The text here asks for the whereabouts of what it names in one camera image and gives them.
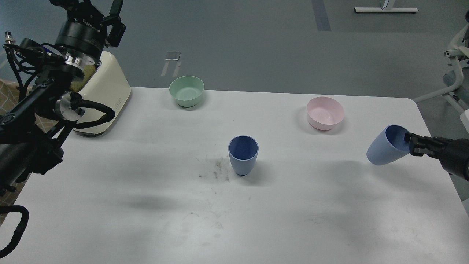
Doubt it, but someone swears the brown checkered cloth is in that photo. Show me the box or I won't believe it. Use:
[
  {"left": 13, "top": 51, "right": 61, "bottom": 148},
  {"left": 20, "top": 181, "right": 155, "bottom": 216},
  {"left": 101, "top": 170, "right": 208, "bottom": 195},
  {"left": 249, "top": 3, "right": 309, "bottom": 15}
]
[{"left": 0, "top": 79, "right": 57, "bottom": 132}]

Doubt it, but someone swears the cream white toaster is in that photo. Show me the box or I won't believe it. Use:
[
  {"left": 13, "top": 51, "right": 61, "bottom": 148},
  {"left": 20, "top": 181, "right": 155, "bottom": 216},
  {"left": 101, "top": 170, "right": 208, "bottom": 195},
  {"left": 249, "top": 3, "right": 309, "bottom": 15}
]
[{"left": 74, "top": 51, "right": 131, "bottom": 137}]

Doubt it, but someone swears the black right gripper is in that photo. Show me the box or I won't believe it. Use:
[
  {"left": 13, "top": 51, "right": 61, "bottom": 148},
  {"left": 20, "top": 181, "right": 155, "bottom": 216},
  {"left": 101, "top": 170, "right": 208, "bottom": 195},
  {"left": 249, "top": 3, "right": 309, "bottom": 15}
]
[{"left": 404, "top": 132, "right": 469, "bottom": 181}]

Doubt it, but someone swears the white table base bar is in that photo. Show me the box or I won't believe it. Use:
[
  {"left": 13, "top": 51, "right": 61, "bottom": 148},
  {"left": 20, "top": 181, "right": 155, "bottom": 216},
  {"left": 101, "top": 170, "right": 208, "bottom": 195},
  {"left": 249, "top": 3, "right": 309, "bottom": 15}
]
[{"left": 354, "top": 0, "right": 419, "bottom": 14}]

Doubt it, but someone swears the blue cup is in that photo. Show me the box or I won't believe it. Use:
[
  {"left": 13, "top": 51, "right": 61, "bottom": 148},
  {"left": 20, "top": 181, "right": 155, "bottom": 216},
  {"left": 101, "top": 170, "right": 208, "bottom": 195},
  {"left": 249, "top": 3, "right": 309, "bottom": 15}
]
[
  {"left": 228, "top": 135, "right": 259, "bottom": 176},
  {"left": 366, "top": 125, "right": 409, "bottom": 165}
]

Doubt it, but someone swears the pink bowl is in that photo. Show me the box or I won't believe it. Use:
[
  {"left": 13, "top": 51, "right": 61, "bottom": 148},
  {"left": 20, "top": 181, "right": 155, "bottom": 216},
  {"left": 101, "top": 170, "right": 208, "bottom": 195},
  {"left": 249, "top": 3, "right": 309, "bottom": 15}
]
[{"left": 306, "top": 96, "right": 345, "bottom": 131}]

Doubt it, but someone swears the white office chair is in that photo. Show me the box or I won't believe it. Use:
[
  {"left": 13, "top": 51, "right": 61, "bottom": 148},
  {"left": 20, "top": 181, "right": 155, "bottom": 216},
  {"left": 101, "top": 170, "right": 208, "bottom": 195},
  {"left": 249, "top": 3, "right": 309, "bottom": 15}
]
[{"left": 413, "top": 13, "right": 469, "bottom": 132}]

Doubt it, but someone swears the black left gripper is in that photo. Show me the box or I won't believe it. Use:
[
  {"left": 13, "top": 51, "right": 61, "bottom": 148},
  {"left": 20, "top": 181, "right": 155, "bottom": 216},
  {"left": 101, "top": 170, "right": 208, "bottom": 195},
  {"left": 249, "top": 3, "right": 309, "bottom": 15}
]
[{"left": 50, "top": 0, "right": 126, "bottom": 59}]

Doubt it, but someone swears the green bowl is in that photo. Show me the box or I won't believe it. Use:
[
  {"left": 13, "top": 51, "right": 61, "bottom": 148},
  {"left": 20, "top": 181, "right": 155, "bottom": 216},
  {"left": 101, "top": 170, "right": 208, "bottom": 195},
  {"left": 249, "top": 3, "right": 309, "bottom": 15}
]
[{"left": 169, "top": 76, "right": 205, "bottom": 107}]

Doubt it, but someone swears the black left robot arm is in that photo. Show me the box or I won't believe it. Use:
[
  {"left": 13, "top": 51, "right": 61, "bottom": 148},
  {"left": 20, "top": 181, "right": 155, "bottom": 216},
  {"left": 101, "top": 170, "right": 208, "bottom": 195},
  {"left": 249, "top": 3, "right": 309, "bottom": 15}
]
[{"left": 0, "top": 0, "right": 126, "bottom": 196}]

